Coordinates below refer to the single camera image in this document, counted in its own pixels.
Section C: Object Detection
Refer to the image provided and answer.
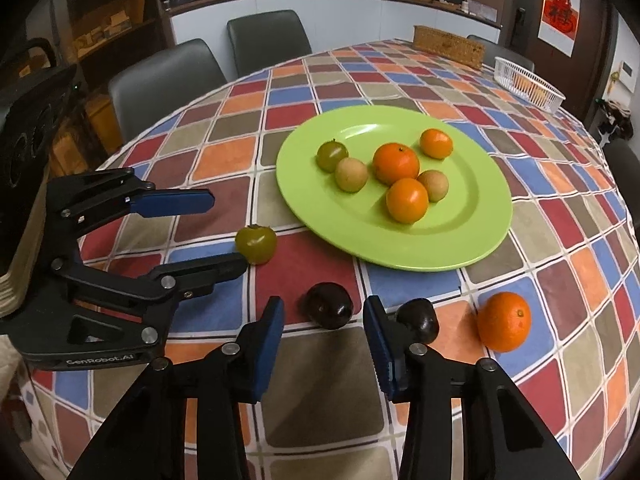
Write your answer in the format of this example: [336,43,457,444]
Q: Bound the dark purple plum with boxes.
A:
[303,282,354,330]
[396,298,439,344]

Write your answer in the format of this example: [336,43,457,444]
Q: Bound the checkered colourful tablecloth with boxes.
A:
[80,41,639,479]

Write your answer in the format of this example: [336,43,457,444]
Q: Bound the dark brown door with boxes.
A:
[503,0,617,122]

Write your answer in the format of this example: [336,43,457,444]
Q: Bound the green tomato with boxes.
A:
[234,224,278,266]
[316,140,349,174]

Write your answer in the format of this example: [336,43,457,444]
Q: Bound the green plate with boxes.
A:
[276,105,513,271]

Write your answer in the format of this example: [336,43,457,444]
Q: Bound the white counter cabinet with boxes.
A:
[170,0,501,80]

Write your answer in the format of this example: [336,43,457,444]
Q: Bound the white wall intercom panel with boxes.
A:
[617,61,637,93]

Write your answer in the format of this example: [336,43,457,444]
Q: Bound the oranges in basket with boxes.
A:
[513,73,547,105]

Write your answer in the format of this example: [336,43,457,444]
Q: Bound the red fu poster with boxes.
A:
[537,0,580,58]

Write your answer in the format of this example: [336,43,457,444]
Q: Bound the dark grey chair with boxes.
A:
[227,10,312,77]
[466,35,535,72]
[603,138,640,232]
[108,38,227,142]

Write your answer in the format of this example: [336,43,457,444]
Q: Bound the white wire basket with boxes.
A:
[494,56,565,114]

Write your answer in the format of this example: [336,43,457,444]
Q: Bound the tan round fruit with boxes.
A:
[334,157,369,193]
[418,169,449,203]

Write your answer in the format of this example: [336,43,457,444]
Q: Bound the orange mandarin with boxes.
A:
[385,178,428,224]
[420,128,454,160]
[372,143,420,186]
[476,292,532,353]

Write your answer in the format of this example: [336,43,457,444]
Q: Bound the person's left hand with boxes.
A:
[0,335,22,402]

